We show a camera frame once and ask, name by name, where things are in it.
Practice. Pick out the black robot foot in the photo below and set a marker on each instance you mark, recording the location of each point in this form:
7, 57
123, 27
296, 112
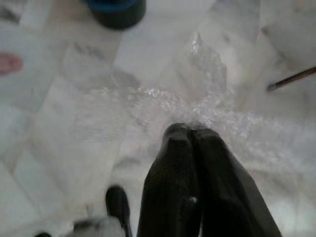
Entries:
118, 205

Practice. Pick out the thin brown stick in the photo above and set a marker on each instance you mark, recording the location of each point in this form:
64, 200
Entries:
293, 79

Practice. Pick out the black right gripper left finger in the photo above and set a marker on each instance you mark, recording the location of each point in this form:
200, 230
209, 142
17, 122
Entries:
170, 187

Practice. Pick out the black and blue rubbish bin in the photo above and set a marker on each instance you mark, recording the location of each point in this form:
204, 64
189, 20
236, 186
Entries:
116, 13

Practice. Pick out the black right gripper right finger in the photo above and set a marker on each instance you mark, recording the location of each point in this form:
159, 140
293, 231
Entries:
229, 192

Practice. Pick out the clear bubble wrap sheet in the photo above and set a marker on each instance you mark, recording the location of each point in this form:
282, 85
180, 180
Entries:
197, 103

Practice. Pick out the small red round object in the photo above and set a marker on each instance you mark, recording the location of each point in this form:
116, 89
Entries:
10, 63

